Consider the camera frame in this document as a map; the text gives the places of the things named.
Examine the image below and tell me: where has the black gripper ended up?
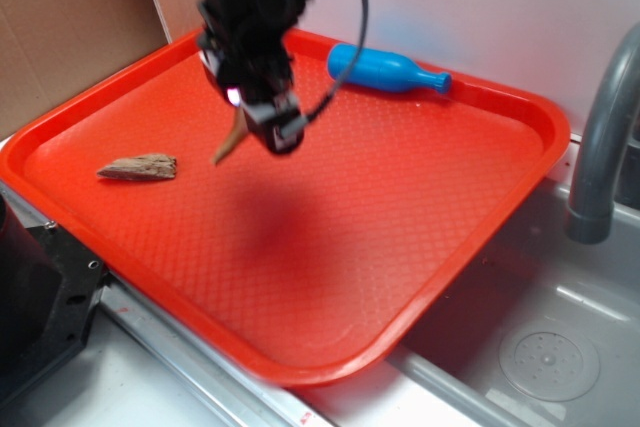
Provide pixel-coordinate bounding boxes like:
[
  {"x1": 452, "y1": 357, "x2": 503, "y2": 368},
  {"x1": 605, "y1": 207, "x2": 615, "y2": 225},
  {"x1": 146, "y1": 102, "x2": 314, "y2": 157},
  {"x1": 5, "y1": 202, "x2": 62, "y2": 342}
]
[{"x1": 198, "y1": 0, "x2": 307, "y2": 155}]

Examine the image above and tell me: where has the brown spiral sea shell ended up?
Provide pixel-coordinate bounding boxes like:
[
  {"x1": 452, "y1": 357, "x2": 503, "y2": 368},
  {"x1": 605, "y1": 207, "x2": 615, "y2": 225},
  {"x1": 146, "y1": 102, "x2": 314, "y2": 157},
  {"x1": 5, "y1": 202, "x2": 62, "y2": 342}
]
[{"x1": 211, "y1": 109, "x2": 249, "y2": 165}]

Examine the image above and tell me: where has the blue plastic toy bottle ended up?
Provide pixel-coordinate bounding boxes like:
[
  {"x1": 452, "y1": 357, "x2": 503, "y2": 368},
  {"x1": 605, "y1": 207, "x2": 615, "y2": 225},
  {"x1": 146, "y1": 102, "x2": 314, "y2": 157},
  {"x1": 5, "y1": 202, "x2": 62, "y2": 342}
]
[{"x1": 327, "y1": 44, "x2": 452, "y2": 94}]

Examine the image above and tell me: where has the brown wood piece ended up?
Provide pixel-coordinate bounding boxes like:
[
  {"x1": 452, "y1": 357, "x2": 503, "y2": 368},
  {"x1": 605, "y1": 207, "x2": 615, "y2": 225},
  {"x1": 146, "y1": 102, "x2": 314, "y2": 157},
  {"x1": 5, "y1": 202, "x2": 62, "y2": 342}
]
[{"x1": 96, "y1": 153, "x2": 177, "y2": 181}]

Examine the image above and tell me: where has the red plastic tray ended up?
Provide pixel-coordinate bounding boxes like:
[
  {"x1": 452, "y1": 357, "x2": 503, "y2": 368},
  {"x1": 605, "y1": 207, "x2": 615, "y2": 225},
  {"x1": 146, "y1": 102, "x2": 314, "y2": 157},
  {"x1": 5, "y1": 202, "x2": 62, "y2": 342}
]
[{"x1": 1, "y1": 35, "x2": 570, "y2": 387}]

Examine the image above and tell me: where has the brown cardboard panel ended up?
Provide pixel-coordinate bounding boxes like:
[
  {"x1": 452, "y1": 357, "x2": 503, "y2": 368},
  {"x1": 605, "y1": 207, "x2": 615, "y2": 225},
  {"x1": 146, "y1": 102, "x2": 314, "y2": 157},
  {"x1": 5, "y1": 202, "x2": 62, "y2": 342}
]
[{"x1": 1, "y1": 0, "x2": 200, "y2": 138}]

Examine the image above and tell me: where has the grey toy faucet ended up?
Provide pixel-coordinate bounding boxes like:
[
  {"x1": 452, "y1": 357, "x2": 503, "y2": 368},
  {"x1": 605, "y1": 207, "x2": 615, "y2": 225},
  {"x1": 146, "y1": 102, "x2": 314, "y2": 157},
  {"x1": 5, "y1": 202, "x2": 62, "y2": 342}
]
[{"x1": 565, "y1": 25, "x2": 639, "y2": 244}]

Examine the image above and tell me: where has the grey plastic toy sink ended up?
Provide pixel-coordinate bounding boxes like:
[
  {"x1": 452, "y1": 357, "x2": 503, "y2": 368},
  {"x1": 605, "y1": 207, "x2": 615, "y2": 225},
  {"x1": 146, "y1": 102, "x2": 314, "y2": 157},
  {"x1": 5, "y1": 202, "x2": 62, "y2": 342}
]
[{"x1": 1, "y1": 141, "x2": 639, "y2": 426}]

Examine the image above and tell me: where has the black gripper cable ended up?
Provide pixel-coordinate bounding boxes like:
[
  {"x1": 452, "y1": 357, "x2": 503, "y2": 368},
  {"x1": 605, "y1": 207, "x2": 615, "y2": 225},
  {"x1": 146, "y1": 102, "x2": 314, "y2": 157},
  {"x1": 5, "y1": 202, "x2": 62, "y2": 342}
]
[{"x1": 299, "y1": 0, "x2": 370, "y2": 124}]

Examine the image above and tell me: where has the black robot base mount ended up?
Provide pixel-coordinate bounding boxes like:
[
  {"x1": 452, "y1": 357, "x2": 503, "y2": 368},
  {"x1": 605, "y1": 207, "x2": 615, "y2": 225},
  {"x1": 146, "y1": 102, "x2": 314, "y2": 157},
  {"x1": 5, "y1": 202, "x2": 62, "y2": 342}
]
[{"x1": 1, "y1": 199, "x2": 105, "y2": 408}]

